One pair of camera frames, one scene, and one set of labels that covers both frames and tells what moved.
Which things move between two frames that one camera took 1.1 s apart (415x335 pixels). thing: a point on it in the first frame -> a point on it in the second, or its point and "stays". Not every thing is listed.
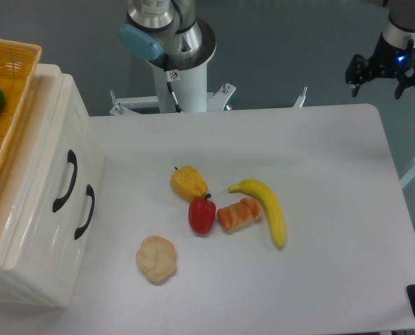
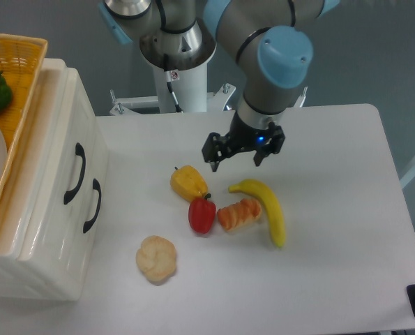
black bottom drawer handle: x=90 y=192 -> x=95 y=185
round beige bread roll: x=156 y=259 stays
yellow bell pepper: x=187 y=183 stays
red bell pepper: x=201 y=215 stays
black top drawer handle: x=72 y=158 -> x=79 y=151
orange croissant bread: x=240 y=214 stays
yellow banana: x=261 y=190 stays
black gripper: x=389 y=60 -> x=240 y=137
